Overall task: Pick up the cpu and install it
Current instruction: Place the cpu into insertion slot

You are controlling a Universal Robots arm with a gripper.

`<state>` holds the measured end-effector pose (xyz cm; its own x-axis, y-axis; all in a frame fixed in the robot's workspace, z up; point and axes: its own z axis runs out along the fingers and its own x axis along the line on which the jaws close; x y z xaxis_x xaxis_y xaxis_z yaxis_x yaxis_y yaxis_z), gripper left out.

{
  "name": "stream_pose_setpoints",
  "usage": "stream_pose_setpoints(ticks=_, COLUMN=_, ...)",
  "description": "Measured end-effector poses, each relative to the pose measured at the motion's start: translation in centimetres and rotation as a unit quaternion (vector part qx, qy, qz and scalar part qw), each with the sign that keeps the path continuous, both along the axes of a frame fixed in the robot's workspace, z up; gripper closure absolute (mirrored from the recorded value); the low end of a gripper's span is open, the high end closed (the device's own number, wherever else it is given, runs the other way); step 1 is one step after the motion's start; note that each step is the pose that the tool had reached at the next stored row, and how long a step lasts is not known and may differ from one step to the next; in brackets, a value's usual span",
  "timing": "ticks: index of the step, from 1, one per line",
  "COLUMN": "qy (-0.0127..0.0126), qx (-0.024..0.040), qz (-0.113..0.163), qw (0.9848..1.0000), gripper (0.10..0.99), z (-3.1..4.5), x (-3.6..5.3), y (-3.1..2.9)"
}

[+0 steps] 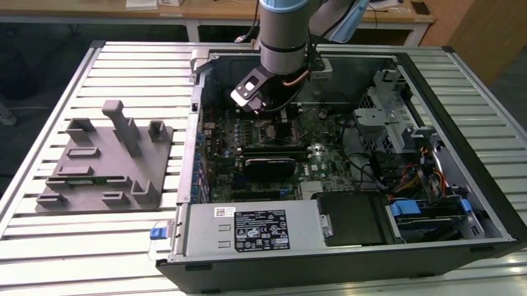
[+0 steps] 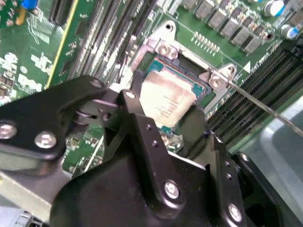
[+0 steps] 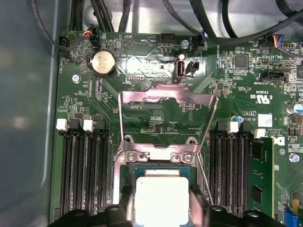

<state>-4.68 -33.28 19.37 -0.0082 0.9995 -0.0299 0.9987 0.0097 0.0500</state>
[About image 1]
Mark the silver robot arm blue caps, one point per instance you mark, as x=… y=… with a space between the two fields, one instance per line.
x=285 y=37

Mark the CPU socket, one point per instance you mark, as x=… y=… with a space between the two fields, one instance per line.
x=269 y=132

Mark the small black graphics card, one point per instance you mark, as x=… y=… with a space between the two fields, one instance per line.
x=270 y=169

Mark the metal drive cage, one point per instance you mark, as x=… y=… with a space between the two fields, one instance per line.
x=383 y=117

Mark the silver chipset heatsink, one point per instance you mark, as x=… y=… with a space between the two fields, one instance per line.
x=311 y=188

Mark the blue expansion slot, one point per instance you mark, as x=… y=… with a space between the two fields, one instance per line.
x=285 y=193

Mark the green motherboard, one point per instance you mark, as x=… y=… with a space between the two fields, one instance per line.
x=222 y=182

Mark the black expansion slot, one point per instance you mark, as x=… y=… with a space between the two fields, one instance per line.
x=255 y=195

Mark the wooden desk white legs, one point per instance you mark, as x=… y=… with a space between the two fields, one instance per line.
x=395 y=15

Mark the small white labelled box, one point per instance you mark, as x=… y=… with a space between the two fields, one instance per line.
x=171 y=2

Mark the black plastic shroud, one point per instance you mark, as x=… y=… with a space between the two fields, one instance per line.
x=354 y=216

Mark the black phone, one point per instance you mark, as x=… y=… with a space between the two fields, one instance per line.
x=421 y=7

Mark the white flat cardboard box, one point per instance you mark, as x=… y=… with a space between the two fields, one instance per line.
x=141 y=3

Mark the blue disk carrier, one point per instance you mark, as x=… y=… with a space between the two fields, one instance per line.
x=406 y=209

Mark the grey power supply unit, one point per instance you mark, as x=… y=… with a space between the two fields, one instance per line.
x=206 y=228

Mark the grey plastic parts rack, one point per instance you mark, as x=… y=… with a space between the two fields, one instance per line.
x=123 y=185

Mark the wooden cabinet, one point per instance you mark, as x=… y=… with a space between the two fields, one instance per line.
x=486 y=31

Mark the green RAM stick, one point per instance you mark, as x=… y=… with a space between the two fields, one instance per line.
x=99 y=179

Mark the blue case latch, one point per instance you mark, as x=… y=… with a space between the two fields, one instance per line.
x=158 y=233

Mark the blue drive bay tab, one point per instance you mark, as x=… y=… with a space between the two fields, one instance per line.
x=466 y=206

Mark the black open PC case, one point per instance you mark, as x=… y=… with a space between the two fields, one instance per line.
x=330 y=274

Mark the white chair base leg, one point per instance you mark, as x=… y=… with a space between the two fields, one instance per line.
x=7 y=114

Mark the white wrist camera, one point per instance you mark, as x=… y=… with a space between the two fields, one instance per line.
x=247 y=92

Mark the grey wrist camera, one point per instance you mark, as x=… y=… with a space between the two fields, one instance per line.
x=322 y=69

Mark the grey case latch bracket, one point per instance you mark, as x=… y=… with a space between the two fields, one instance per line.
x=199 y=57

